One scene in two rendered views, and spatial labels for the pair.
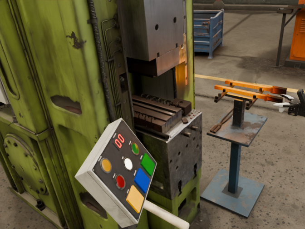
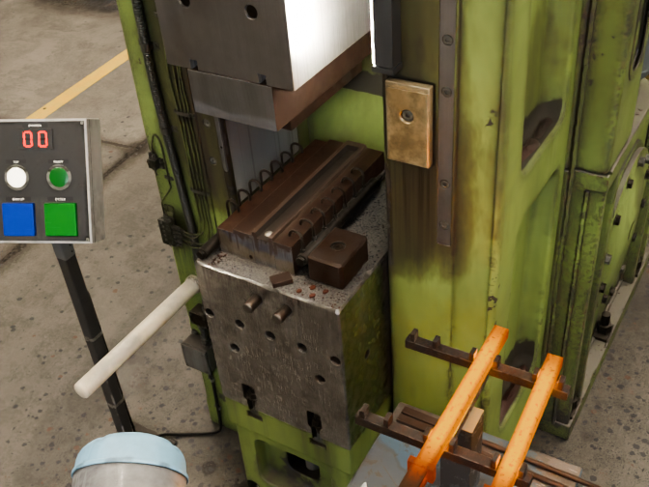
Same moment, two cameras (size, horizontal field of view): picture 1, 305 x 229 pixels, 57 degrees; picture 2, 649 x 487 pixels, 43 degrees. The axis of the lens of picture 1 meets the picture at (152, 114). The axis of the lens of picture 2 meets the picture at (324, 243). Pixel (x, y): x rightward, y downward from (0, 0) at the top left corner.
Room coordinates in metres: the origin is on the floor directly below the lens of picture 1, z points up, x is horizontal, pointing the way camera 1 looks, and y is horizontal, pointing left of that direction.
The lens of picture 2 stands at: (1.37, -1.55, 2.05)
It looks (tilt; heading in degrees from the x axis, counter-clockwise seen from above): 38 degrees down; 83
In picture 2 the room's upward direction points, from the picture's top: 5 degrees counter-clockwise
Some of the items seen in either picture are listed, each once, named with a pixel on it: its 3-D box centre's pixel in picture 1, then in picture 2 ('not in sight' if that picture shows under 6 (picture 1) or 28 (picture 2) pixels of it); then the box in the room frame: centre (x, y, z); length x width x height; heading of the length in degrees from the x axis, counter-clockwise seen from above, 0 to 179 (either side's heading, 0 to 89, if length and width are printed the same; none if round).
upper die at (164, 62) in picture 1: (137, 55); (290, 56); (1.52, 0.05, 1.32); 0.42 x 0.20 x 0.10; 49
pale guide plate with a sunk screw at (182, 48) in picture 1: (180, 48); (409, 123); (1.70, -0.21, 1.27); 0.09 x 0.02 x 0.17; 139
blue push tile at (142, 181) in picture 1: (141, 180); (19, 218); (0.87, 0.07, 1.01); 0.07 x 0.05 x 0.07; 164
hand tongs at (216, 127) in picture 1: (231, 112); (535, 469); (1.85, -0.60, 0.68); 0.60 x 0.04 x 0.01; 139
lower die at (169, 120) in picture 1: (144, 112); (305, 197); (1.52, 0.05, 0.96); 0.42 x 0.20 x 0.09; 49
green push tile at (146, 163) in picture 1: (147, 164); (61, 219); (0.96, 0.05, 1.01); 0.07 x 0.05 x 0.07; 164
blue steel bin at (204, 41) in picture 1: (188, 32); not in sight; (5.56, -0.86, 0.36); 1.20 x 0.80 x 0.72; 60
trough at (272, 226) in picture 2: (145, 105); (313, 187); (1.54, 0.03, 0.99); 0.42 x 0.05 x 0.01; 49
